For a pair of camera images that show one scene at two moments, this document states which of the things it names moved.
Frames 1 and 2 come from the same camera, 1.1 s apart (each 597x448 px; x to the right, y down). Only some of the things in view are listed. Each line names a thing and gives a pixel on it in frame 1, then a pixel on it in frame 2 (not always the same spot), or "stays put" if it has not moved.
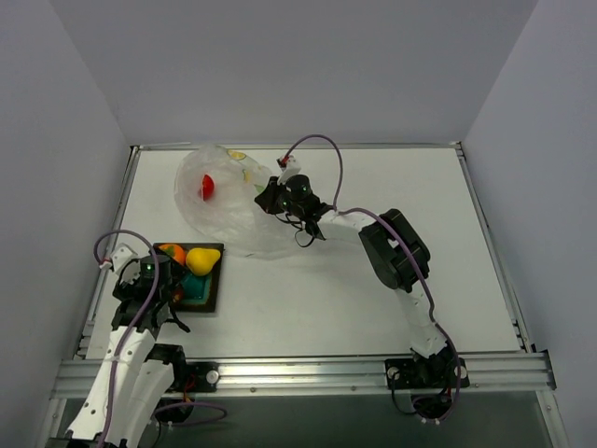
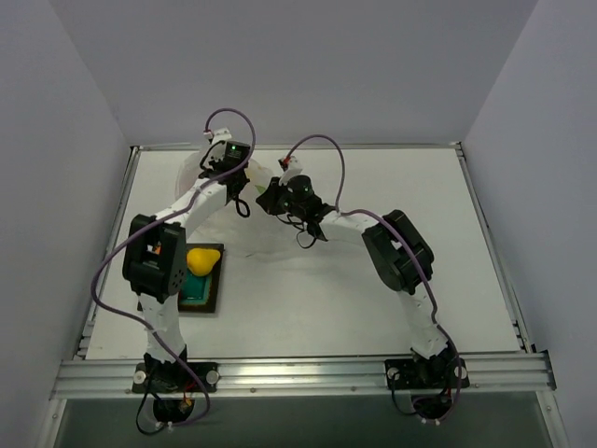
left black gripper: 173,289 -> 238,185
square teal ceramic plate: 194,293 stays put
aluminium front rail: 326,376 stays put
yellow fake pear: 201,261 stays put
